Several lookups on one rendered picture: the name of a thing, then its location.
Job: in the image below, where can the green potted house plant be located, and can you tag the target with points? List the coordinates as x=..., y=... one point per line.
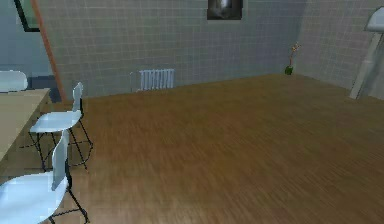
x=289, y=69

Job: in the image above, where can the white pedestal sink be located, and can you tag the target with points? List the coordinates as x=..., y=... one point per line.
x=370, y=60

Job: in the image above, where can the beige wooden table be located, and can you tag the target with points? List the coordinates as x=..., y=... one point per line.
x=15, y=116

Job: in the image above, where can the white wall radiator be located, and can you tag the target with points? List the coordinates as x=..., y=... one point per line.
x=156, y=79

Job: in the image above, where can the dark framed wall picture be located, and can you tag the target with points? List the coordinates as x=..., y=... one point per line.
x=224, y=9

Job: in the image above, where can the orange wooden door frame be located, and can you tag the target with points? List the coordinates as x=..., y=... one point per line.
x=48, y=50

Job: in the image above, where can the black framed wall picture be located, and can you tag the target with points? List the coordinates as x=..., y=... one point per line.
x=26, y=15

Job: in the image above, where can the white chair with black legs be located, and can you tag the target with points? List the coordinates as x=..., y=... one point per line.
x=30, y=196
x=56, y=122
x=11, y=81

